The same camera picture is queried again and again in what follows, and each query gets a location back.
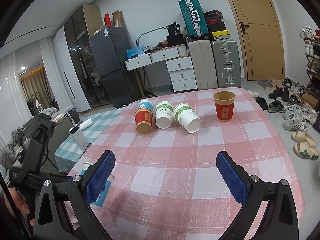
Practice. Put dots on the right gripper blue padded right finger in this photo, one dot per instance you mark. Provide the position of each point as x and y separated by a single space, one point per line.
280 219

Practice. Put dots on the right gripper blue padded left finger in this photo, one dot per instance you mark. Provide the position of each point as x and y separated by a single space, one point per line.
63 210

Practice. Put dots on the blue bunny paper cup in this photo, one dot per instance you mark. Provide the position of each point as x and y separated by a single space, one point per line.
97 205

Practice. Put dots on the red lying paper cup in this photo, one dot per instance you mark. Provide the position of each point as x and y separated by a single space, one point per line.
143 120

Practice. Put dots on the blue white lying cup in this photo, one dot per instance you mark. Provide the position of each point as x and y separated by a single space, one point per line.
145 103

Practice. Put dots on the red upright paper cup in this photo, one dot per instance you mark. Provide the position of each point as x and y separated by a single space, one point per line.
224 105

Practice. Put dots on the green white lying cup left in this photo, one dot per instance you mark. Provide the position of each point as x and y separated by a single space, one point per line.
164 111

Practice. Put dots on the green white lying cup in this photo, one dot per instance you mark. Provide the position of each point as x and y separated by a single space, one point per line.
164 111
185 115

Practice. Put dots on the green white lying cup right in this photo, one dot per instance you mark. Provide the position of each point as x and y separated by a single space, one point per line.
185 115

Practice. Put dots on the person's left hand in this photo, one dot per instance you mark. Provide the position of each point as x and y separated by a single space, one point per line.
7 215

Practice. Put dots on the teal checkered tablecloth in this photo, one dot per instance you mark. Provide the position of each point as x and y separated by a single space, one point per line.
69 152

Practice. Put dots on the white power bank box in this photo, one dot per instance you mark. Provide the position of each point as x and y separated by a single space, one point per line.
79 137

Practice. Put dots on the beige foam slipper pair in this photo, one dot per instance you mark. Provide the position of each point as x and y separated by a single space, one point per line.
305 146

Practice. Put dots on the pink checkered tablecloth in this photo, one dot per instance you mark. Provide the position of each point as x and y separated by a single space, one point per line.
166 184

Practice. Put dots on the dark glass cabinet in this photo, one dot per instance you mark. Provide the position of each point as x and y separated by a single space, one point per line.
79 28

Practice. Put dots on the black refrigerator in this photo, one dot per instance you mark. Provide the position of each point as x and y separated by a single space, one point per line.
109 47

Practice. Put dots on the silver hard suitcase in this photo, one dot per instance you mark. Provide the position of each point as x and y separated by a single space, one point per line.
227 62

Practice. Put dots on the white drawer desk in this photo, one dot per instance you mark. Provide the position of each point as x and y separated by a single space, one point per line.
178 63

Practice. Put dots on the beige hard suitcase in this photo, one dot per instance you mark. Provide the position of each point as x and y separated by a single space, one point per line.
203 64

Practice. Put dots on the shoe rack with shoes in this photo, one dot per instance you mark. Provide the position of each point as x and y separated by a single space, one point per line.
311 43

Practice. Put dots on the teal hard suitcase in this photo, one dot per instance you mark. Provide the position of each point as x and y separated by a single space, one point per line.
195 22

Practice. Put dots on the stacked shoe boxes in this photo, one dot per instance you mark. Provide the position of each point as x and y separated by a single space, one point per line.
214 21

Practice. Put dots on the wooden door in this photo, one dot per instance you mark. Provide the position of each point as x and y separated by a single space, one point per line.
260 39

